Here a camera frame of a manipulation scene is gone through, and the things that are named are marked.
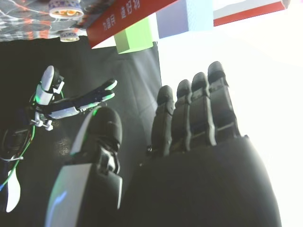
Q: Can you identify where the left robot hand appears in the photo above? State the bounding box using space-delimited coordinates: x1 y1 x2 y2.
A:
44 61 283 227

